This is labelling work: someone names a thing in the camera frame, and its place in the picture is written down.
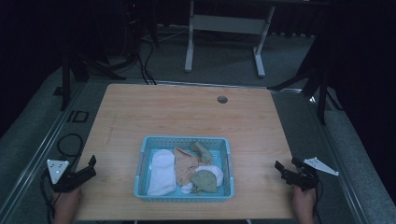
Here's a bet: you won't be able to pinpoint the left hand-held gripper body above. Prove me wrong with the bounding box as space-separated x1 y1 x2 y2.
46 159 83 194

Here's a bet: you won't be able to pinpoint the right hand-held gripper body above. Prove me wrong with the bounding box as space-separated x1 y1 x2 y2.
287 156 340 192

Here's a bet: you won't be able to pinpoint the person's right hand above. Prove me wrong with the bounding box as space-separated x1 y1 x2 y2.
290 184 318 224

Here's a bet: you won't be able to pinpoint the person's left hand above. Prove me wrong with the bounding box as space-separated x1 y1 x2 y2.
50 186 83 224

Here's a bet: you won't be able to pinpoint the light blue plastic basket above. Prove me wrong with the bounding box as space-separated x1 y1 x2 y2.
134 134 235 203

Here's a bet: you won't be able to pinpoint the long white sock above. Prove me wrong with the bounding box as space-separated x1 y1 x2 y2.
146 148 177 197

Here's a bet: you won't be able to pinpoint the black metal stand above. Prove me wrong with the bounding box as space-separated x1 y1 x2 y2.
266 66 344 126
52 50 127 112

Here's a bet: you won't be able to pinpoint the green sock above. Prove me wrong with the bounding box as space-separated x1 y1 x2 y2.
189 141 214 165
190 169 219 194

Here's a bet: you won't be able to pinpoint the peach sock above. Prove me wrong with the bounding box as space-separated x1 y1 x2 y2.
173 146 201 187

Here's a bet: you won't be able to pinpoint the dark computer tower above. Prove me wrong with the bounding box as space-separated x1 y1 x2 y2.
121 0 142 62

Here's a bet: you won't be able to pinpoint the looped black floor cable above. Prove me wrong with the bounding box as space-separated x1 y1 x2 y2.
56 133 84 159

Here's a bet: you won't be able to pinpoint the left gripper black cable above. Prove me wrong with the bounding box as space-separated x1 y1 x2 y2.
39 169 56 224

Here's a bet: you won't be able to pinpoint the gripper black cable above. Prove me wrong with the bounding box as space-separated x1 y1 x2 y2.
313 180 324 224
39 169 56 224

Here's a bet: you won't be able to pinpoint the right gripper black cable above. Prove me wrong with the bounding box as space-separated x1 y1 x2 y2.
313 180 324 224

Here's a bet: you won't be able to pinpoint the black floor cables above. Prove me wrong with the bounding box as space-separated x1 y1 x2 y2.
135 39 158 86

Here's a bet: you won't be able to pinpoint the white desk frame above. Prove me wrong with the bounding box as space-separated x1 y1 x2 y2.
183 0 276 78

